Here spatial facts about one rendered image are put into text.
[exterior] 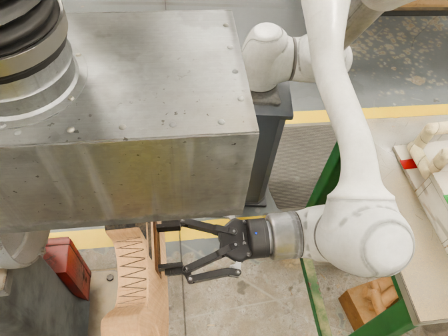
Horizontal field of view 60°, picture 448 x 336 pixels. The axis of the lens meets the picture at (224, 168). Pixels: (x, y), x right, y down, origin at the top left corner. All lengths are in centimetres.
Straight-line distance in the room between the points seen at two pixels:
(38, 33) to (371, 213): 46
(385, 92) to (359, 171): 225
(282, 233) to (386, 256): 22
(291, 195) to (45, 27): 189
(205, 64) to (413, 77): 275
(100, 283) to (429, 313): 111
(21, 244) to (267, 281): 143
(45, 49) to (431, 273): 92
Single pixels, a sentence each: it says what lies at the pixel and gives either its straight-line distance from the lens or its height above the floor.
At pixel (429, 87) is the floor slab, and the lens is 305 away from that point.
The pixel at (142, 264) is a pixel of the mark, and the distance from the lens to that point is 60.
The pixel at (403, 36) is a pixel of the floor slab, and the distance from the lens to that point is 343.
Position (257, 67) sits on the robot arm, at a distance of 140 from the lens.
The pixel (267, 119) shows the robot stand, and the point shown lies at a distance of 152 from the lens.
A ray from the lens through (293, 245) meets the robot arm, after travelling 73.
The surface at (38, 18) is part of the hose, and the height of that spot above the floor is 160.
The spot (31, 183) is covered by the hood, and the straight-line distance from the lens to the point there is 38.
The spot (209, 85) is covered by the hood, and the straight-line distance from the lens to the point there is 35.
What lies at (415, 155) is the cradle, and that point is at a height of 97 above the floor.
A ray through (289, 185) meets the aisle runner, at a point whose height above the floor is 0.
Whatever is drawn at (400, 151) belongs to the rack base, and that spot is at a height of 94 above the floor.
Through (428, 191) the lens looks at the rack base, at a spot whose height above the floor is 98.
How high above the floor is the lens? 177
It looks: 55 degrees down
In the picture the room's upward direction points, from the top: 6 degrees clockwise
